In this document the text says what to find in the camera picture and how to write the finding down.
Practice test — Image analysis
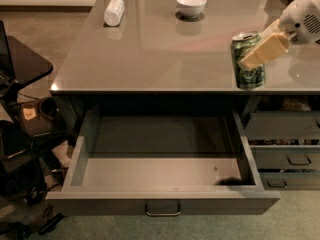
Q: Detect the open grey top drawer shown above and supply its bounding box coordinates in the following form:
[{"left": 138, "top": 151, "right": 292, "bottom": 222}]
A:
[{"left": 47, "top": 111, "right": 280, "bottom": 216}]

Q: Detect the black laptop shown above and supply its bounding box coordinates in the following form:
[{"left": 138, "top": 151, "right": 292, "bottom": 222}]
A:
[{"left": 0, "top": 20, "right": 15, "bottom": 87}]

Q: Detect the grey middle side drawer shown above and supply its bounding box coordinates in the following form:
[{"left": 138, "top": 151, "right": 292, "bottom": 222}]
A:
[{"left": 250, "top": 142, "right": 320, "bottom": 170}]

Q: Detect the grey counter cabinet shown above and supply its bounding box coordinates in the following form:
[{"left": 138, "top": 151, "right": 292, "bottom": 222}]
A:
[{"left": 49, "top": 0, "right": 320, "bottom": 118}]

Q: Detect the metal drawer handle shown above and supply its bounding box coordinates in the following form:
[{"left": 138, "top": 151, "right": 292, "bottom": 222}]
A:
[{"left": 145, "top": 200, "right": 181, "bottom": 217}]

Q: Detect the black side table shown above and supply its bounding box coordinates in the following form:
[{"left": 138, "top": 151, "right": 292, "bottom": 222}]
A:
[{"left": 8, "top": 36, "right": 53, "bottom": 87}]

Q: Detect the green soda can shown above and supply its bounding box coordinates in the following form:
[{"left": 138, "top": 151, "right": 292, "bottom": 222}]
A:
[{"left": 230, "top": 31, "right": 265, "bottom": 90}]

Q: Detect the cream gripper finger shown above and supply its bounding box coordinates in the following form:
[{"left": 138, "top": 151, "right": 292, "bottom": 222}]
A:
[
  {"left": 260, "top": 19, "right": 282, "bottom": 41},
  {"left": 237, "top": 33, "right": 290, "bottom": 70}
]

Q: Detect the grey lower side drawer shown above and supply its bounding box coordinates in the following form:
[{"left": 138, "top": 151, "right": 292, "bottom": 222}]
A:
[{"left": 260, "top": 172, "right": 320, "bottom": 190}]

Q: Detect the brown box with cup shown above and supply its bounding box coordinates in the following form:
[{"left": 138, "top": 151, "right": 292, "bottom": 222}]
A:
[{"left": 19, "top": 97, "right": 66, "bottom": 136}]

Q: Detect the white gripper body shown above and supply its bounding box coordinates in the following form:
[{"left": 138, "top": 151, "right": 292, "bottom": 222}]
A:
[{"left": 279, "top": 0, "right": 320, "bottom": 44}]

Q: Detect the clear plastic water bottle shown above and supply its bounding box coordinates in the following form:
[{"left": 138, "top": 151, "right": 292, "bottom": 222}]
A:
[{"left": 104, "top": 0, "right": 124, "bottom": 27}]

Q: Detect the white ceramic bowl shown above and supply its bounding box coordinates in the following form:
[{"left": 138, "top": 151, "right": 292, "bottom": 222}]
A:
[{"left": 176, "top": 0, "right": 207, "bottom": 18}]

